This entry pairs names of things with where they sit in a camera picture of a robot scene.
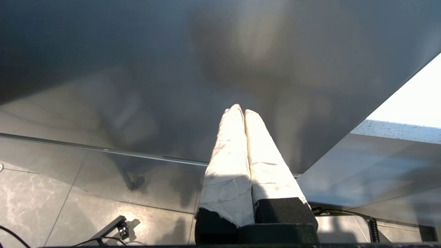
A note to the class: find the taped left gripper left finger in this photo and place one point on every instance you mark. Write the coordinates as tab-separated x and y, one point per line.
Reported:
227	179

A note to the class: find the tall cabinet unit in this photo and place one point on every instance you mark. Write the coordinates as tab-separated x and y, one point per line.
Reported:
137	69

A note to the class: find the base cabinet front panel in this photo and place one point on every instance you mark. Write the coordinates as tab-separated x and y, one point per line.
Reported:
372	172

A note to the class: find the small black block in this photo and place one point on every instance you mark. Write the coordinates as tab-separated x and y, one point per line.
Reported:
428	233

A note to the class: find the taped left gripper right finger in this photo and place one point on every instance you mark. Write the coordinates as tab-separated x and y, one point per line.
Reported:
272	172

